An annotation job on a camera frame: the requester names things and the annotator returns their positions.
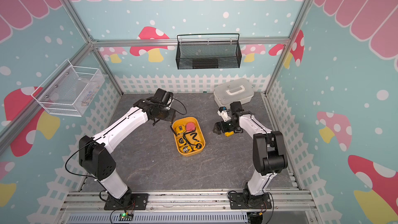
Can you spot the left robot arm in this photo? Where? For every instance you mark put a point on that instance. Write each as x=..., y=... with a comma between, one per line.
x=95, y=153

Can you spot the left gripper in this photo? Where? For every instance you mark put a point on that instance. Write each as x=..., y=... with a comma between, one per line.
x=171, y=116

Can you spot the green circuit board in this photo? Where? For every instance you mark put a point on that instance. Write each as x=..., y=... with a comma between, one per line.
x=125, y=217

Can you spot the yellow tape measure in tray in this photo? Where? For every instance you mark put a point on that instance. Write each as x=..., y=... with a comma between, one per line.
x=186, y=149
x=198, y=146

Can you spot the yellow tape measure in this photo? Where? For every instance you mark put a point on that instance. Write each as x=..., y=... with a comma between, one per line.
x=186, y=149
x=180, y=129
x=227, y=134
x=198, y=146

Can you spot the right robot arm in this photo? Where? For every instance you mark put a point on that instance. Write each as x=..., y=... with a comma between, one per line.
x=268, y=153

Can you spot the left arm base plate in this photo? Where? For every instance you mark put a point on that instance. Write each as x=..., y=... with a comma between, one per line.
x=128, y=202

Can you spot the yellow storage tray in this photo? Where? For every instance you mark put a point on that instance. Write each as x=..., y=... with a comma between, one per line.
x=188, y=138

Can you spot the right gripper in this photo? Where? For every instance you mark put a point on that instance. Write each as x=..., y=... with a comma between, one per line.
x=217, y=124

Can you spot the white plastic lidded box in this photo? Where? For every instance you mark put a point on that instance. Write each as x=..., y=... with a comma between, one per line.
x=236, y=90

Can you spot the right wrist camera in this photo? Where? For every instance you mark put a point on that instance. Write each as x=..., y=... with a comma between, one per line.
x=223, y=113

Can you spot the black mesh wall basket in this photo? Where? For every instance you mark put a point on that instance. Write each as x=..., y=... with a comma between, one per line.
x=208, y=51

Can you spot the pink tape measure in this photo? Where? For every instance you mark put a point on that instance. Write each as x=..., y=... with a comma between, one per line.
x=190, y=127

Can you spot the white wire wall basket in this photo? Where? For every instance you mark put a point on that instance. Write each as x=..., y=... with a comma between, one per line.
x=69, y=90

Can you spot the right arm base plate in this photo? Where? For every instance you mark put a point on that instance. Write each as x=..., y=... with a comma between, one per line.
x=243, y=200

